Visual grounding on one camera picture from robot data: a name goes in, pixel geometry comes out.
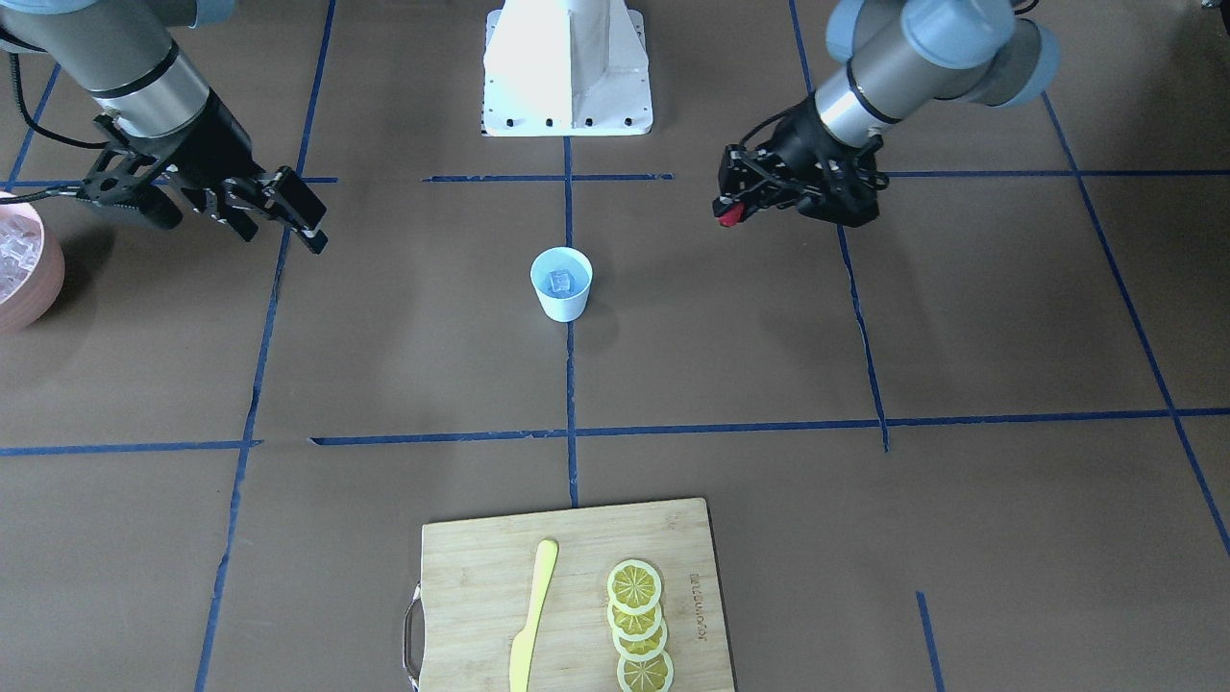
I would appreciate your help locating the wooden cutting board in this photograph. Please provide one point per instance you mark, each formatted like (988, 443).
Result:
(473, 591)

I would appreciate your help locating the white camera stand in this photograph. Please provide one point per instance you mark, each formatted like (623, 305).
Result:
(566, 68)

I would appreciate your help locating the clear ice cube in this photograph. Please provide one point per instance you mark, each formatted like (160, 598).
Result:
(561, 284)

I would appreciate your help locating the light blue cup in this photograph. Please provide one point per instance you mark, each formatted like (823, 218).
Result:
(571, 259)

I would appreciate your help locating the yellow plastic knife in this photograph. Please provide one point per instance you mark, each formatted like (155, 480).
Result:
(522, 645)

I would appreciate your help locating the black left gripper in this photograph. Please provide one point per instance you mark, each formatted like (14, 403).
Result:
(803, 136)

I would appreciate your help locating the lemon slice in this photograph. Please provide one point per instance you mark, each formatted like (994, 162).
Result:
(655, 673)
(653, 643)
(634, 586)
(635, 626)

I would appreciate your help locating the pink bowl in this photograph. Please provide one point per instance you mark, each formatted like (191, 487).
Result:
(38, 294)

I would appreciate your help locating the ice cubes in bowl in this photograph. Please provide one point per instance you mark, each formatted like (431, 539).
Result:
(21, 247)

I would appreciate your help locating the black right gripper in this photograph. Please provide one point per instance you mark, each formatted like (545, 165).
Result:
(223, 137)

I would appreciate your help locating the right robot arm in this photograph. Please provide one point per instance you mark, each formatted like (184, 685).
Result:
(164, 128)

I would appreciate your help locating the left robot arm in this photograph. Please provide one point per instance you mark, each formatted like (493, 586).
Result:
(894, 58)

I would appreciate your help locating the red strawberry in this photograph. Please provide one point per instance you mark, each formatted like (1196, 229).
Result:
(733, 216)

